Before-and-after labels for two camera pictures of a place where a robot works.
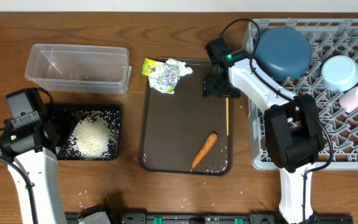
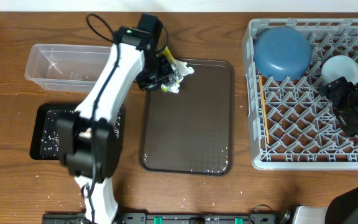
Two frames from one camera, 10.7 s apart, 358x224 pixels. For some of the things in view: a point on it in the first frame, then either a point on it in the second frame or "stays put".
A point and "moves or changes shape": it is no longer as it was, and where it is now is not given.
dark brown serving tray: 175,126 stays put
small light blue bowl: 340,73 stays put
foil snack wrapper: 161,76 moves or changes shape
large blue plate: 284,53 stays put
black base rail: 211,218 stays put
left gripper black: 69,121 → 146,84
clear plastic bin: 56,68 stays put
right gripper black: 208,88 → 350,125
